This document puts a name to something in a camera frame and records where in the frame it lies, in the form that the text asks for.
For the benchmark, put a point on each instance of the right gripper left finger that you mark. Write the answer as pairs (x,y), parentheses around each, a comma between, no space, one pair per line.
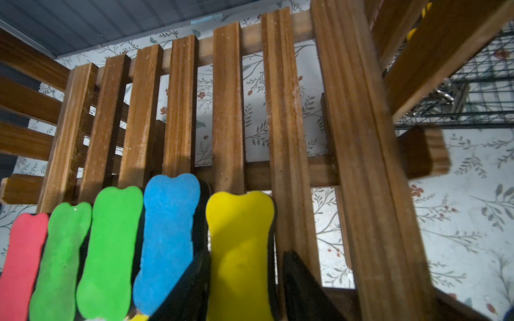
(188,299)

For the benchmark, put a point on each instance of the black wire desk organizer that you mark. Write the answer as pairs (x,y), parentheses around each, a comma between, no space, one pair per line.
(477,96)

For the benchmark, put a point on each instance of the green eraser bottom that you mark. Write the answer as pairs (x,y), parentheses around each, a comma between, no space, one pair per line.
(105,288)
(54,297)

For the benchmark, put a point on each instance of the red eraser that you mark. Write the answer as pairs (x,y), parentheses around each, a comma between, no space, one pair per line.
(26,241)

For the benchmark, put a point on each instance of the wooden two-tier shelf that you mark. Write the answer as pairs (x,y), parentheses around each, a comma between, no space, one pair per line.
(300,106)

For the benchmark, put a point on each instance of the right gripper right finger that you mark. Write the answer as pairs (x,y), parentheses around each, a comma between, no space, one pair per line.
(304,297)

